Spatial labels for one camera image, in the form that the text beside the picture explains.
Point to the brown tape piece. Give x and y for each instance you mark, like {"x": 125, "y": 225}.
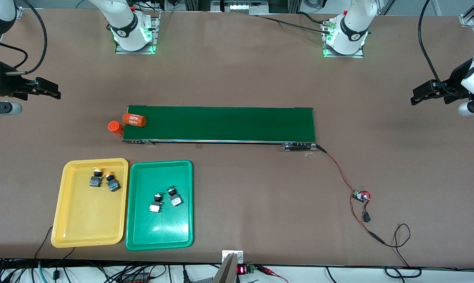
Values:
{"x": 200, "y": 146}

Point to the silver mounting bracket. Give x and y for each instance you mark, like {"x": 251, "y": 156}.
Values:
{"x": 233, "y": 254}

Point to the grey metal bar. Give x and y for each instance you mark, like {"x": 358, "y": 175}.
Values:
{"x": 225, "y": 273}

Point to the red digit display module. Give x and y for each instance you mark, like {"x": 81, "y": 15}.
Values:
{"x": 241, "y": 269}

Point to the aluminium profile frame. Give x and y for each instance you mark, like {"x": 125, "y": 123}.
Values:
{"x": 296, "y": 6}

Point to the green plastic tray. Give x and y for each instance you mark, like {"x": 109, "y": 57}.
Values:
{"x": 158, "y": 232}

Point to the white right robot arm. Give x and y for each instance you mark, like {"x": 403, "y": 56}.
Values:
{"x": 126, "y": 27}

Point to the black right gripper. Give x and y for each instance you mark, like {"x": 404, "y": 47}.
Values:
{"x": 9, "y": 85}

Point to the small black plug connector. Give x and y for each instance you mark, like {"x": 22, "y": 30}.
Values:
{"x": 366, "y": 217}

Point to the yellow push button switch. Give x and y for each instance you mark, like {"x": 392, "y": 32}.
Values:
{"x": 95, "y": 181}
{"x": 113, "y": 184}

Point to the yellow plastic tray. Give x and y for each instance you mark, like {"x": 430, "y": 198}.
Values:
{"x": 89, "y": 220}

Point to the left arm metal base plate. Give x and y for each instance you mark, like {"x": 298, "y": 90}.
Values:
{"x": 345, "y": 56}

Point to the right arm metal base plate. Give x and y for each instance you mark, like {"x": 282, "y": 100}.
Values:
{"x": 122, "y": 51}

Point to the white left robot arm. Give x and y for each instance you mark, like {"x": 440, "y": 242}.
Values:
{"x": 351, "y": 31}

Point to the small controller circuit board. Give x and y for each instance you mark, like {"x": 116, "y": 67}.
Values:
{"x": 359, "y": 195}

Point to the red clip lead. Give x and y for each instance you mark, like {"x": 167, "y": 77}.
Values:
{"x": 269, "y": 271}

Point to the green push button switch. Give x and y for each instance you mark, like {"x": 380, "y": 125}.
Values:
{"x": 155, "y": 207}
{"x": 175, "y": 201}

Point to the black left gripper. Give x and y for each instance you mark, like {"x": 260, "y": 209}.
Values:
{"x": 454, "y": 85}

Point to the green conveyor belt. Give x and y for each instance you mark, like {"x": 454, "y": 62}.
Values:
{"x": 256, "y": 135}

